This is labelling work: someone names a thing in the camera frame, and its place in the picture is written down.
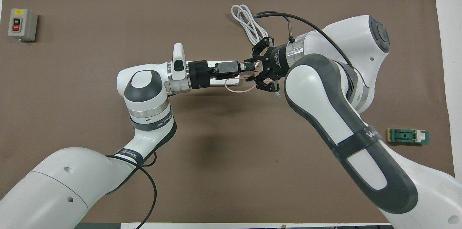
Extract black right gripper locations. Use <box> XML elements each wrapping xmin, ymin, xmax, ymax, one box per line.
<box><xmin>237</xmin><ymin>37</ymin><xmax>289</xmax><ymax>93</ymax></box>

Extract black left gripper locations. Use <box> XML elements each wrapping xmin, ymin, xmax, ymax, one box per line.
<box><xmin>188</xmin><ymin>60</ymin><xmax>241</xmax><ymax>90</ymax></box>

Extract pink charging cable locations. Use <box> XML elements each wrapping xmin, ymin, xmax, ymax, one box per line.
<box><xmin>224</xmin><ymin>77</ymin><xmax>280</xmax><ymax>97</ymax></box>

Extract brown table mat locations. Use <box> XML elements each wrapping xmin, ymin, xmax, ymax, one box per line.
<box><xmin>0</xmin><ymin>0</ymin><xmax>461</xmax><ymax>224</ymax></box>

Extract green circuit board block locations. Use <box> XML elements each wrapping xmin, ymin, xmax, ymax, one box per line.
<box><xmin>387</xmin><ymin>128</ymin><xmax>430</xmax><ymax>146</ymax></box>

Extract white power cord with plug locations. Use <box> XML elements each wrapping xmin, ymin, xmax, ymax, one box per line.
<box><xmin>231</xmin><ymin>4</ymin><xmax>270</xmax><ymax>46</ymax></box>

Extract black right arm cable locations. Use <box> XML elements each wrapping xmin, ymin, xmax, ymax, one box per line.
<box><xmin>254</xmin><ymin>11</ymin><xmax>348</xmax><ymax>64</ymax></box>

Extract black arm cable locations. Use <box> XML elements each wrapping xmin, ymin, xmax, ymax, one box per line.
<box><xmin>105</xmin><ymin>151</ymin><xmax>158</xmax><ymax>229</ymax></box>
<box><xmin>254</xmin><ymin>11</ymin><xmax>348</xmax><ymax>64</ymax></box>

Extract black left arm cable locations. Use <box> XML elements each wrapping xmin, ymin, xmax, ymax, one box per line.
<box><xmin>105</xmin><ymin>151</ymin><xmax>158</xmax><ymax>229</ymax></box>

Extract grey on-off switch box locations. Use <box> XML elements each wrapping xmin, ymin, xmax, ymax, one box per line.
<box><xmin>8</xmin><ymin>8</ymin><xmax>38</xmax><ymax>43</ymax></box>

